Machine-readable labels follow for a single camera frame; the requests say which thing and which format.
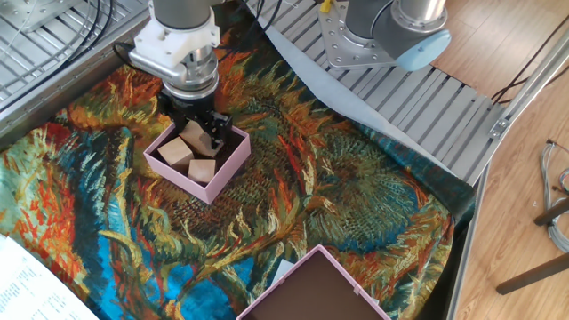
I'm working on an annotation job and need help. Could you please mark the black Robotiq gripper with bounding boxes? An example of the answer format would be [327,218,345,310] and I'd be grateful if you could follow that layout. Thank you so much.
[156,87,233,150]

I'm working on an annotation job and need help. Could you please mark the large wooden cube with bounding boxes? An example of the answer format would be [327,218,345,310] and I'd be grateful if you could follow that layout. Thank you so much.
[178,119,223,159]

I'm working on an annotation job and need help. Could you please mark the small wooden cube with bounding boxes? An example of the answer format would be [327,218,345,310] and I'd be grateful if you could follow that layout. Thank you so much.
[187,158,218,186]
[156,136,196,172]

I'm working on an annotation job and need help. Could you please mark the pink open gift box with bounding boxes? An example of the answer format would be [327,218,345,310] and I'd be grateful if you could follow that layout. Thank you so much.
[142,122,252,205]

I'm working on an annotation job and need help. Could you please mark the pink gift box lid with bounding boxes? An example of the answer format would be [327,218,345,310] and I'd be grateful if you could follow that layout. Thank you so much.
[235,243,392,320]

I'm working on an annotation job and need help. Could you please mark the sunflower painting print cloth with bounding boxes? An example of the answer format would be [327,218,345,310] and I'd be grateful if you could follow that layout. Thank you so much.
[0,0,477,320]

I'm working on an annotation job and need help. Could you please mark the bare metal mounting plate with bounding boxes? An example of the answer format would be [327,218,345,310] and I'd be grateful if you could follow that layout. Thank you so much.
[0,0,85,35]

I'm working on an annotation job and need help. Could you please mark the white printed paper sheet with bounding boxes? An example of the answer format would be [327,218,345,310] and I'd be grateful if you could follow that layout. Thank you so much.
[0,233,101,320]

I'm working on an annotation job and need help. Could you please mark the dark brown furniture leg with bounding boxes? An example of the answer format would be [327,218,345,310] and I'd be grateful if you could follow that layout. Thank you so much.
[533,196,569,228]
[494,252,569,297]

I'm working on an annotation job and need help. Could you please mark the black robot wrist cable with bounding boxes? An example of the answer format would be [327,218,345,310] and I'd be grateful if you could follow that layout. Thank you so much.
[112,41,137,70]

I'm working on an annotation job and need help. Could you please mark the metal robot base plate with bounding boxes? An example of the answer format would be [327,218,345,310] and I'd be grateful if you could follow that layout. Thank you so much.
[317,0,404,71]

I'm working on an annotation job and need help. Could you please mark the aluminium rail with corner bracket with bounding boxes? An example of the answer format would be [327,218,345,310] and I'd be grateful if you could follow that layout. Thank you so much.
[487,26,569,140]

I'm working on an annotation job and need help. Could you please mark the grey cable bundle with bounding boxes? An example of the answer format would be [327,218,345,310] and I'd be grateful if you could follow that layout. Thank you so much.
[539,138,569,254]

